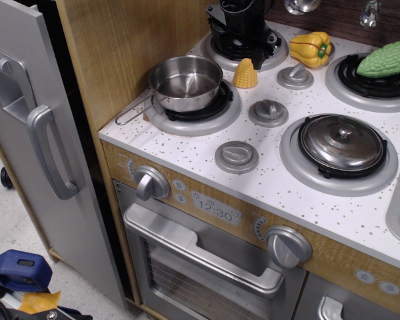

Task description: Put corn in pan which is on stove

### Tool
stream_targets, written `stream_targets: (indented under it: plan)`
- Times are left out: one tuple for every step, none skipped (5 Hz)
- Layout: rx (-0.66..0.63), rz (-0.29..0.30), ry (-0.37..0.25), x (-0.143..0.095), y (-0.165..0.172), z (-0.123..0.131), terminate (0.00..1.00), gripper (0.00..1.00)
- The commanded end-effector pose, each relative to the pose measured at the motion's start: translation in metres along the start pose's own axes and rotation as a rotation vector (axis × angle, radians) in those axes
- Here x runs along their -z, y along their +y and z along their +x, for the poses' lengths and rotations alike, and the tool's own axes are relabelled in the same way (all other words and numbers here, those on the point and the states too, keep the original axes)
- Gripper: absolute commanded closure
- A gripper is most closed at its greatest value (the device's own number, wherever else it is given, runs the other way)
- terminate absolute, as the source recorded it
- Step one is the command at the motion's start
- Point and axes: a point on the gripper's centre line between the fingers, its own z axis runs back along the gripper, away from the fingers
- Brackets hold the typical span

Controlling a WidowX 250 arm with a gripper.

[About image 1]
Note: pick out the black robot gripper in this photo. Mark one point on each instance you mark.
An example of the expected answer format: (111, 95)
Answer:
(239, 29)

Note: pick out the yellow toy corn cob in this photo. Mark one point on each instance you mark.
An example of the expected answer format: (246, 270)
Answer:
(245, 75)

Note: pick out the back left stove burner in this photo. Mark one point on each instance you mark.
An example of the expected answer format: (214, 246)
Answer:
(279, 56)

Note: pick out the stove burner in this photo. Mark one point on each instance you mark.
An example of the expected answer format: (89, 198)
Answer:
(279, 56)
(307, 171)
(211, 119)
(380, 95)

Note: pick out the grey top stove knob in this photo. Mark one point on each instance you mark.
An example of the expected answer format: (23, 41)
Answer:
(295, 78)

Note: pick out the grey stove knob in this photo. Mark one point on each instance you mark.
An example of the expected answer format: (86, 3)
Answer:
(268, 113)
(236, 157)
(295, 78)

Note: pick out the grey middle stove knob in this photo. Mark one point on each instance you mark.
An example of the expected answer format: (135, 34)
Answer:
(268, 113)

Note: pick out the front left stove burner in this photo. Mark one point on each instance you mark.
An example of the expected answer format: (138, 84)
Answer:
(211, 119)

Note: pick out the small steel pan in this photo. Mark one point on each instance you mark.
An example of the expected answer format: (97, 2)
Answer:
(185, 83)

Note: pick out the grey bottom stove knob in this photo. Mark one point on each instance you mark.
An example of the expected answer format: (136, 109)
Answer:
(236, 157)

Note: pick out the back right stove burner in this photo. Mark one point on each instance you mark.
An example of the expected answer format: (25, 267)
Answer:
(380, 95)

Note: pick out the front right stove burner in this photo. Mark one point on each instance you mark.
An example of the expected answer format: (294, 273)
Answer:
(307, 171)

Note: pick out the yellow toy bell pepper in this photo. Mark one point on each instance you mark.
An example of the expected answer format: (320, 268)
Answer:
(312, 49)

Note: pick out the silver faucet knob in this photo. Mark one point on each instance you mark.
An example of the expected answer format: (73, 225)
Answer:
(300, 7)

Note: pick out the steel pot lid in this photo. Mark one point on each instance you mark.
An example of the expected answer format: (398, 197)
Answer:
(341, 145)

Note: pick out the green toy bitter gourd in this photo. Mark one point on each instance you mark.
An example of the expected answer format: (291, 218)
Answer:
(383, 62)

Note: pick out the oven clock display panel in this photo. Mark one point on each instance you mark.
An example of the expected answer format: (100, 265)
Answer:
(216, 208)

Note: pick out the left oven front knob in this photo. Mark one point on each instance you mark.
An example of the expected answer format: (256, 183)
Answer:
(150, 183)

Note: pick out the oven knob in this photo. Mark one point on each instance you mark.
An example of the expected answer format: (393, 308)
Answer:
(150, 183)
(287, 247)

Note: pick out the right oven front knob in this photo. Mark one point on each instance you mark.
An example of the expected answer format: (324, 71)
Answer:
(287, 247)

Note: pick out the grey toy oven door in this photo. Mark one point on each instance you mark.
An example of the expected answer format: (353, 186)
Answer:
(187, 269)

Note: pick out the grey toy fridge door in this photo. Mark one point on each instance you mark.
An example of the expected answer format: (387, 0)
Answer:
(29, 77)

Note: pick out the grey lower cabinet door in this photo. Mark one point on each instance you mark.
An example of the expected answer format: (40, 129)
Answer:
(321, 299)

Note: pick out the blue clamp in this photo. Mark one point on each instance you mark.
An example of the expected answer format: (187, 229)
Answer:
(24, 272)

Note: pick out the yellow tape piece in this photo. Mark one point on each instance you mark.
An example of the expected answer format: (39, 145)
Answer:
(32, 303)

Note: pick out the clear faucet handle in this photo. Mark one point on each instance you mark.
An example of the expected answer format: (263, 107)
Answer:
(370, 14)

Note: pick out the grey fridge door handle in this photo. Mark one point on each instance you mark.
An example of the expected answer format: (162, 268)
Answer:
(56, 145)

